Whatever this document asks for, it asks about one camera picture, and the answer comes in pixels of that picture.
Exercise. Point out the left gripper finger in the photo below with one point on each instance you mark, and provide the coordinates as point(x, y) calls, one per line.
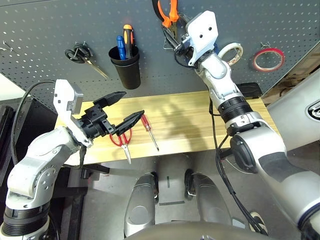
point(111, 98)
point(131, 121)

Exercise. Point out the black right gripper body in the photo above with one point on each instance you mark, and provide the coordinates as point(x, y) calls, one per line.
point(185, 47)

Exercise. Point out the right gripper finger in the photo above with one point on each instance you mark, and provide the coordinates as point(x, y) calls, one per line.
point(184, 22)
point(171, 37)

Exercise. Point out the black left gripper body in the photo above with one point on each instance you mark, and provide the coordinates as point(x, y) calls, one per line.
point(96, 122)

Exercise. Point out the orange black pliers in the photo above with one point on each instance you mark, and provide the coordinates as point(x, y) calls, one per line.
point(173, 12)

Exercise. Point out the red tape roll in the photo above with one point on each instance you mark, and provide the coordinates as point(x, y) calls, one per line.
point(256, 65)

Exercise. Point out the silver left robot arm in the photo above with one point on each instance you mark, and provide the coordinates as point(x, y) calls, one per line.
point(37, 160)

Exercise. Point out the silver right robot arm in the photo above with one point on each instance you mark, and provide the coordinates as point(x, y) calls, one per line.
point(262, 150)

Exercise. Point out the dark grey pegboard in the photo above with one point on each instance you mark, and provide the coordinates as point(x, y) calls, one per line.
point(50, 25)

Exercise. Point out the black plastic cup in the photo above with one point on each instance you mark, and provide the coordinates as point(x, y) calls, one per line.
point(127, 75)

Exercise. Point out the black table leg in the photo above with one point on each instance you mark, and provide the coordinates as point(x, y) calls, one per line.
point(95, 168)

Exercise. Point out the white tape roll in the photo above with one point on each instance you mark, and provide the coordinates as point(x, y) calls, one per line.
point(238, 53)

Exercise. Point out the black tool case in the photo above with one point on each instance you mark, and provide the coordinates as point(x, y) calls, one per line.
point(250, 90)

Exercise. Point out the silver double prong hook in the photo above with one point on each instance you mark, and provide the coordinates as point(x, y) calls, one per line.
point(265, 45)
point(6, 46)

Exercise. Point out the silver left robot leg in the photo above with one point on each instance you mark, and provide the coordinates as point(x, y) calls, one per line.
point(140, 207)

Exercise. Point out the silver robot leg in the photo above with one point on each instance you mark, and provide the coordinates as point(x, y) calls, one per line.
point(212, 200)
point(140, 207)

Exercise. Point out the silver right robot leg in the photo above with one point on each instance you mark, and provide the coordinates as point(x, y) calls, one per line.
point(212, 200)

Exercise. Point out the grey robot torso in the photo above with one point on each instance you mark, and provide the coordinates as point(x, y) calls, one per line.
point(200, 232)

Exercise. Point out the grey square pad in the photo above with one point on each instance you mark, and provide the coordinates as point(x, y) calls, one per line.
point(238, 222)

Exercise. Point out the white black sneaker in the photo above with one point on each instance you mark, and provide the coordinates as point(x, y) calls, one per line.
point(258, 221)

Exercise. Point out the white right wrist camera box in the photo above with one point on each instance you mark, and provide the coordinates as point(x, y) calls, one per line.
point(202, 35)

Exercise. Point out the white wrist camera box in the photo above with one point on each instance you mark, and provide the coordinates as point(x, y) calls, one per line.
point(63, 100)
point(202, 35)

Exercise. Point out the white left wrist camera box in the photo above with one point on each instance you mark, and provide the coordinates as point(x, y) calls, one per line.
point(63, 100)

